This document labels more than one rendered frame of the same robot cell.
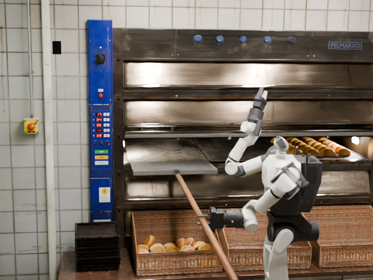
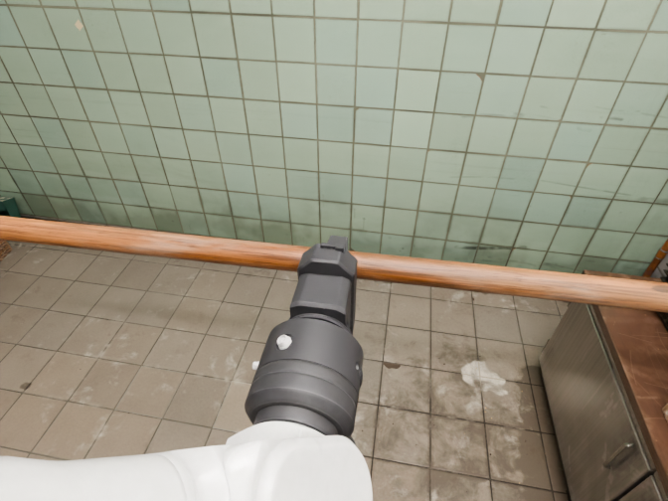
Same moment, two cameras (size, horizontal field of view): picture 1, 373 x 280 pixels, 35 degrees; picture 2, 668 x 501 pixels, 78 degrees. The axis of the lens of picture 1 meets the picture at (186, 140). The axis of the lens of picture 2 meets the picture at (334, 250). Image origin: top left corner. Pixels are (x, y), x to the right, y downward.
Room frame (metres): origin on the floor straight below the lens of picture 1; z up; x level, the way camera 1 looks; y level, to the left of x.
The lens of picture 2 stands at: (2.85, -0.40, 1.50)
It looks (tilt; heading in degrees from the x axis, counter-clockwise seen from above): 41 degrees down; 108
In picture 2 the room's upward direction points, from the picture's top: straight up
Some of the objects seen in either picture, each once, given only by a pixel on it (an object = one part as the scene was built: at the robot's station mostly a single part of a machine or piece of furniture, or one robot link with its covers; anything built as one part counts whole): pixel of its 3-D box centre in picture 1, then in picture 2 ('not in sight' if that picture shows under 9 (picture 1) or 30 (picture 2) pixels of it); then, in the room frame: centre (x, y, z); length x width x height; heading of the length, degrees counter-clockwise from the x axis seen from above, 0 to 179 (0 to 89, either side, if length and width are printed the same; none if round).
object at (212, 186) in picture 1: (250, 184); not in sight; (4.05, -0.46, 1.02); 1.79 x 0.11 x 0.19; 98
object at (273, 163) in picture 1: (290, 181); not in sight; (3.19, -0.59, 1.27); 0.34 x 0.30 x 0.36; 1
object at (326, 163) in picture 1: (250, 164); not in sight; (4.07, -0.46, 1.16); 1.80 x 0.06 x 0.04; 98
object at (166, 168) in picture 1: (172, 165); not in sight; (3.85, 0.09, 1.19); 0.55 x 0.36 x 0.03; 99
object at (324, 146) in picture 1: (309, 145); not in sight; (4.57, -0.98, 1.21); 0.61 x 0.48 x 0.06; 8
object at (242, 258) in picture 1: (261, 237); not in sight; (3.79, -0.52, 0.72); 0.56 x 0.49 x 0.28; 96
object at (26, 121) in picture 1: (31, 125); not in sight; (3.80, 1.02, 1.46); 0.10 x 0.07 x 0.10; 98
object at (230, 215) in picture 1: (222, 219); (316, 333); (2.76, -0.18, 1.19); 0.12 x 0.10 x 0.13; 99
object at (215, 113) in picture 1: (253, 111); not in sight; (4.05, -0.46, 1.54); 1.79 x 0.11 x 0.19; 98
